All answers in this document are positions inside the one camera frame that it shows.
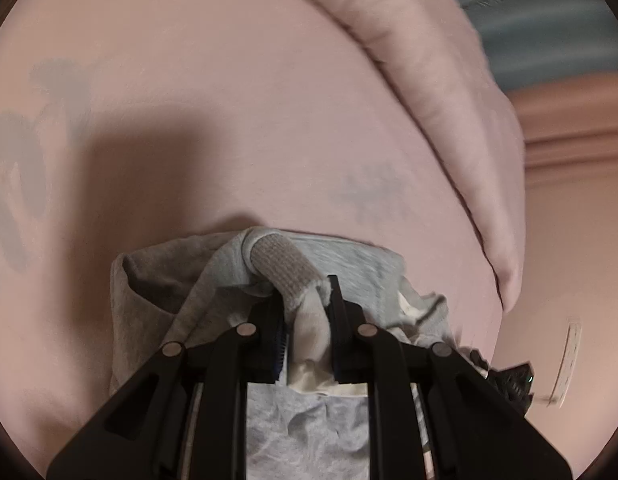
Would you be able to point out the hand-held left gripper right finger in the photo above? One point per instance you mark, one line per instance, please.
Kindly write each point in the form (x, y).
(335, 360)

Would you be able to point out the teal curtain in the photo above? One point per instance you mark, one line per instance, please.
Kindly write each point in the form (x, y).
(539, 35)

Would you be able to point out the pink curtain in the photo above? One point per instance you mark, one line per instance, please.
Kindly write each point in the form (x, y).
(579, 125)

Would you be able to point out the pink comforter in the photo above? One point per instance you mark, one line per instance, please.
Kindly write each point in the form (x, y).
(439, 110)

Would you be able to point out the grey lettered sweatshirt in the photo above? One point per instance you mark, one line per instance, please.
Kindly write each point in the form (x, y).
(289, 265)

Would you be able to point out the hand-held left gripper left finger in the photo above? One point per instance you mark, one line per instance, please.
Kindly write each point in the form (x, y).
(280, 355)

